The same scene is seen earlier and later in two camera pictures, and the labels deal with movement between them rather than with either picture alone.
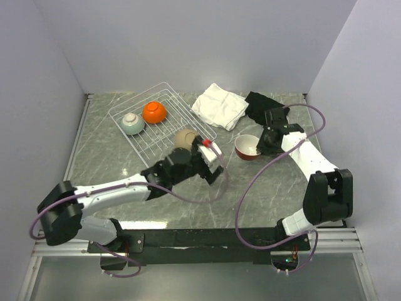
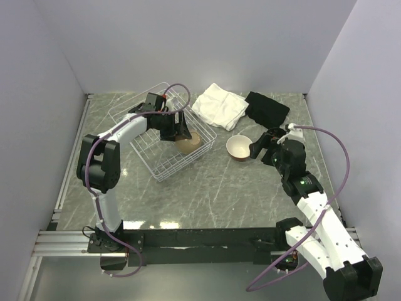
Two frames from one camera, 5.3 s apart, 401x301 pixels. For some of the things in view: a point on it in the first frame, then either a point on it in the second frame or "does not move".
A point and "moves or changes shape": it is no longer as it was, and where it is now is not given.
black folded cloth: [257, 105] does not move
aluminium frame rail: [78, 248] does not move
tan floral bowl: [184, 138] does not move
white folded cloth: [219, 108] does not move
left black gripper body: [197, 165] to [167, 126]
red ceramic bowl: [245, 147] moves or changes shape
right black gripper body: [265, 128] to [272, 157]
